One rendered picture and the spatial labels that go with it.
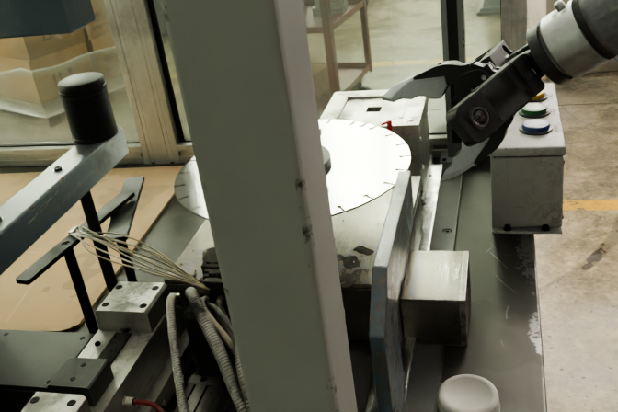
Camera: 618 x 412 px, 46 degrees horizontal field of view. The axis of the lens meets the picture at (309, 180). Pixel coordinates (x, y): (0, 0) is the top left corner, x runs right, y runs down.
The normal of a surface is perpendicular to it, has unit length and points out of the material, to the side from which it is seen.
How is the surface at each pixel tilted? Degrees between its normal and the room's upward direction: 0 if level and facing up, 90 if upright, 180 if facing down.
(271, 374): 90
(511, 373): 0
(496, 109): 59
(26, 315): 0
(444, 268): 0
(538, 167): 90
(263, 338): 90
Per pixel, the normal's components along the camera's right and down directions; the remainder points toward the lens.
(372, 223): -0.13, -0.89
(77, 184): 0.97, -0.01
